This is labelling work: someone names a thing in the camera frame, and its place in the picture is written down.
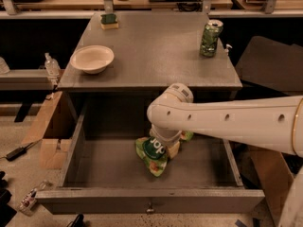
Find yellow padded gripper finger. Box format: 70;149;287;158
167;142;180;159

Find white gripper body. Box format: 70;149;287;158
150;125;181;147

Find green rice chip bag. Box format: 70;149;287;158
135;131;193;177

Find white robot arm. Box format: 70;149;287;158
147;83;303;158

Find metal drawer knob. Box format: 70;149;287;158
146;202;155;215

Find grey open drawer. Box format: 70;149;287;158
37;95;264;214

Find grey cabinet counter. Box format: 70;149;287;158
57;10;243;122

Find green soda can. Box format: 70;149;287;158
200;19;223;58

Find white pump dispenser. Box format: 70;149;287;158
224;44;233;56

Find cardboard box right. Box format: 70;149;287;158
249;147;294;227

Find cardboard box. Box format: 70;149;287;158
249;147;294;227
22;92;75;169

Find white bowl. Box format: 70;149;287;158
70;45;115;74

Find cardboard box left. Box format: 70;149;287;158
22;92;75;169

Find dark grey chair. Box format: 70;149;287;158
235;36;303;95

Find green yellow sponge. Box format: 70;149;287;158
100;13;118;30

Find clear sanitizer bottle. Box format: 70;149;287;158
45;53;60;77

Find black power adapter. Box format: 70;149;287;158
6;147;27;162

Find grey side bench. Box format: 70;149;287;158
0;69;61;122

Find clear plastic bottle floor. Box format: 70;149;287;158
18;180;52;216

